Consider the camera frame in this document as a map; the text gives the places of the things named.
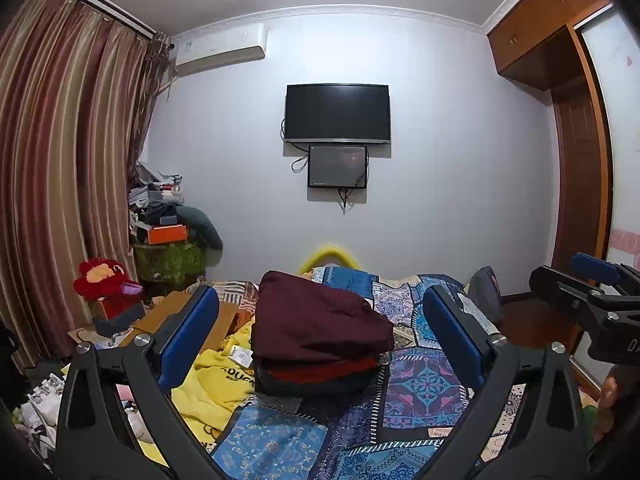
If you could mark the curtain rail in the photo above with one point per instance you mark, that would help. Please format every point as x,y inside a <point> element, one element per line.
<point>105,5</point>

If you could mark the orange box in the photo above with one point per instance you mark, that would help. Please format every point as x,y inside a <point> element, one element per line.
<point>167,234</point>

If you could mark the wooden wardrobe panel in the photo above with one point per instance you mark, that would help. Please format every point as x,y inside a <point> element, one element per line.
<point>582,185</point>

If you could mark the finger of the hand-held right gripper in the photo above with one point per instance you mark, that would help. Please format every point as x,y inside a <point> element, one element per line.
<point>560,285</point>
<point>595,267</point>

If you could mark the dark green jacket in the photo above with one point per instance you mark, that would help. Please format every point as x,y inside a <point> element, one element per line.
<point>202,230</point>

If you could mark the striped brown curtain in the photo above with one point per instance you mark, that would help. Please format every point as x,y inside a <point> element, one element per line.
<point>60,160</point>

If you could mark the white air conditioner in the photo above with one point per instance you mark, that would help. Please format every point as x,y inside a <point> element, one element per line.
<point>220,50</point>

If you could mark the white sliding wardrobe door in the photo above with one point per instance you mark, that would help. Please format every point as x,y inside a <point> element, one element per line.
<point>622,135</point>

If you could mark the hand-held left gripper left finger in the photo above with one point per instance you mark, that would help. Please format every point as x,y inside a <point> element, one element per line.
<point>190,332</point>

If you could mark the grey backpack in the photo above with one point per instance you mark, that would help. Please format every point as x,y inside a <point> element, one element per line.
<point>487,292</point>

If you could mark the red plush toy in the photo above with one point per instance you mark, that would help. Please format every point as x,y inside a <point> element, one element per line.
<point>102,275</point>

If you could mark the yellow printed cloth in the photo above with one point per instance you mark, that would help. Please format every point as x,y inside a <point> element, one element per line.
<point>215,385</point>

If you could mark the blue patchwork quilt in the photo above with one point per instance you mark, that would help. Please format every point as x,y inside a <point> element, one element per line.
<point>415,400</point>

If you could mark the brown cardboard sheet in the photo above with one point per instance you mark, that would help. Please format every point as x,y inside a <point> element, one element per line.
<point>165,310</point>

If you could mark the maroon garment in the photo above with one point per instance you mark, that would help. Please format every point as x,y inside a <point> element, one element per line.
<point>315,315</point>

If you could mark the folded dark garment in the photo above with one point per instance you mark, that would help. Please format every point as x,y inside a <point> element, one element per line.
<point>300,387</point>

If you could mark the small black wall monitor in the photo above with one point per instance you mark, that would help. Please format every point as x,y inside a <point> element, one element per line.
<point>337,166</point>

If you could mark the wall-mounted black television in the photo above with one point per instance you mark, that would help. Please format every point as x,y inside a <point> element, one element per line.
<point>337,112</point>

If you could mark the person's right hand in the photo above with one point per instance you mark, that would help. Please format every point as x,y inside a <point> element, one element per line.
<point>607,392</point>

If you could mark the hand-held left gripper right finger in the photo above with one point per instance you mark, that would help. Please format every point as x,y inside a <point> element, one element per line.
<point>450,332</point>

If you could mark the pile of boxes and papers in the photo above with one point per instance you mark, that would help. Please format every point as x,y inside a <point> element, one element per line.
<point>152,195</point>

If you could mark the folded red garment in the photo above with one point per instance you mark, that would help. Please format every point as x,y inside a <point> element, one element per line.
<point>310,370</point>

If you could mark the wooden overhead cabinet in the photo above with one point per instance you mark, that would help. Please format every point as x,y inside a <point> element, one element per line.
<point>545,35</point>

